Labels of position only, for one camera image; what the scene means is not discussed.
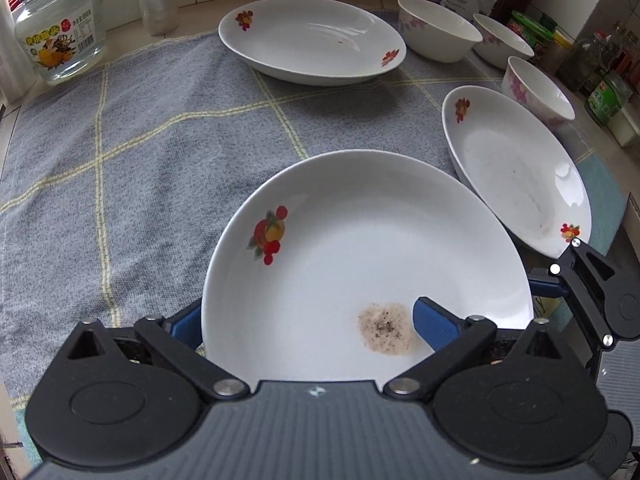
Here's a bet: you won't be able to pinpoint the green label glass jar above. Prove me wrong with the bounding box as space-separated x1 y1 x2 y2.
586 70 632 126

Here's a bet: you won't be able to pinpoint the glass jar green lid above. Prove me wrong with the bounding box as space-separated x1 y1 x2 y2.
14 0 106 84

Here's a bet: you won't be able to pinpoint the white bowl pink flowers near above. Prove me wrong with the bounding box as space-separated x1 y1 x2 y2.
501 56 576 131

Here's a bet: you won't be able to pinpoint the white bowl purple flowers large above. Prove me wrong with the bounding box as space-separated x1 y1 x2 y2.
398 0 483 63

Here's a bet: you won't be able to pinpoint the white plate with faint stains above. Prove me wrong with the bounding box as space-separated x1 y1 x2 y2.
440 86 592 259

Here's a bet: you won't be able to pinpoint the white bowl purple flowers middle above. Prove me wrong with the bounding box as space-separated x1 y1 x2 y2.
473 13 535 70

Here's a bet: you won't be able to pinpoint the grey checked towel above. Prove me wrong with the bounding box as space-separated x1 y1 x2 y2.
0 8 640 470

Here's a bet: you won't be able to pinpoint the green lid sauce jar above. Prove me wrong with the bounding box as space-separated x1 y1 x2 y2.
508 11 553 58

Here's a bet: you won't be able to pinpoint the white plate with pepper stain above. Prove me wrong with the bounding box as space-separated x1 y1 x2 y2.
202 151 533 386

